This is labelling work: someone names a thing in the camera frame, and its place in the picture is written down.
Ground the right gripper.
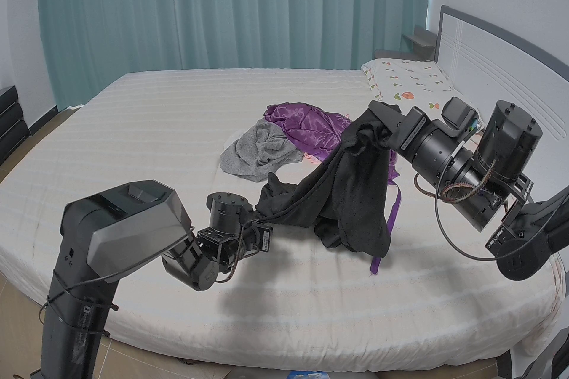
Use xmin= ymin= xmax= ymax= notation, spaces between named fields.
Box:
xmin=390 ymin=106 xmax=484 ymax=193

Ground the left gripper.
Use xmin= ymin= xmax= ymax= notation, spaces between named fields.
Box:
xmin=240 ymin=218 xmax=274 ymax=258

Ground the black T-shirt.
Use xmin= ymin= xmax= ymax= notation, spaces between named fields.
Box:
xmin=255 ymin=102 xmax=398 ymax=260

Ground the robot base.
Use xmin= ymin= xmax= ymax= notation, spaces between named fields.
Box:
xmin=284 ymin=370 xmax=332 ymax=379

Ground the bed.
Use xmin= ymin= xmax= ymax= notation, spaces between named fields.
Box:
xmin=0 ymin=5 xmax=569 ymax=373

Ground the white printed pillow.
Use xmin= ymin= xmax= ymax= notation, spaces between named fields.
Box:
xmin=361 ymin=57 xmax=483 ymax=134

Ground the grey knit garment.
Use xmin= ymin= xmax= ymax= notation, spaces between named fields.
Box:
xmin=220 ymin=121 xmax=304 ymax=182

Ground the grey bedside table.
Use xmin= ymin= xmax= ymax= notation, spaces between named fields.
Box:
xmin=375 ymin=24 xmax=438 ymax=62

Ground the purple satin garment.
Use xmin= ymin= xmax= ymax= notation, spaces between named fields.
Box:
xmin=263 ymin=102 xmax=402 ymax=277

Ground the black chest of drawers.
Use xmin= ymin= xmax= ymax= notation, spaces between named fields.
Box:
xmin=0 ymin=85 xmax=32 ymax=167

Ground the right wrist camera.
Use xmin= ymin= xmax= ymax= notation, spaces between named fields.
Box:
xmin=426 ymin=97 xmax=481 ymax=143

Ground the black cable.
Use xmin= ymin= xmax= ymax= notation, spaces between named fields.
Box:
xmin=435 ymin=164 xmax=503 ymax=261

